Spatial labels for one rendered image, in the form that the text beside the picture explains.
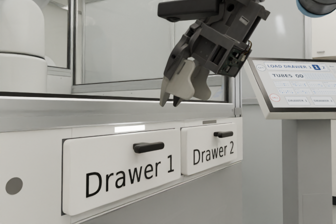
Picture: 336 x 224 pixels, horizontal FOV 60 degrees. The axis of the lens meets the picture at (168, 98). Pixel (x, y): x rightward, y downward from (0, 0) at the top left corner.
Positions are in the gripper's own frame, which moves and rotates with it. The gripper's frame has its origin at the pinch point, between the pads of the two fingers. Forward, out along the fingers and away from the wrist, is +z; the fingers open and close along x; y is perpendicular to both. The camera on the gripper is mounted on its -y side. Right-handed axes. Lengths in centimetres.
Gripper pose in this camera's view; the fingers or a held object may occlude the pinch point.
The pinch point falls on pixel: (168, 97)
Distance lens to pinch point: 50.8
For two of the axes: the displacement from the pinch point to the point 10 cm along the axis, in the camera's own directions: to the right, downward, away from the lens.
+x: 5.9, 0.3, 8.1
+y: 6.6, 5.5, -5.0
